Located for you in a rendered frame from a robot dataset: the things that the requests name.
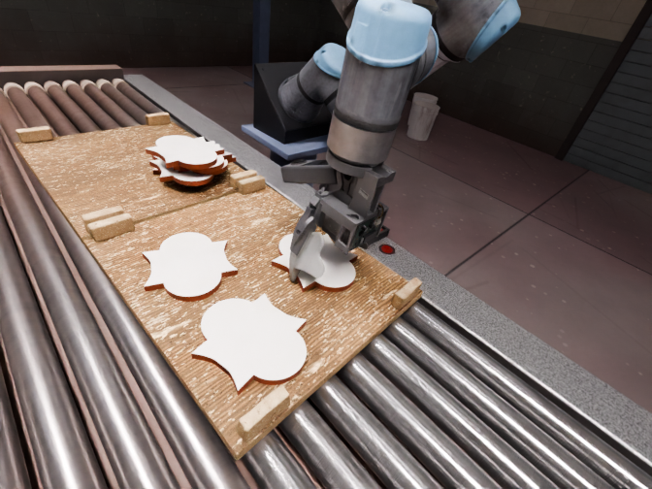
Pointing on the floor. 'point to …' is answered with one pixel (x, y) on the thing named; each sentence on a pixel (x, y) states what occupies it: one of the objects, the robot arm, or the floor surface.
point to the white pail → (422, 119)
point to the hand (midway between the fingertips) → (316, 260)
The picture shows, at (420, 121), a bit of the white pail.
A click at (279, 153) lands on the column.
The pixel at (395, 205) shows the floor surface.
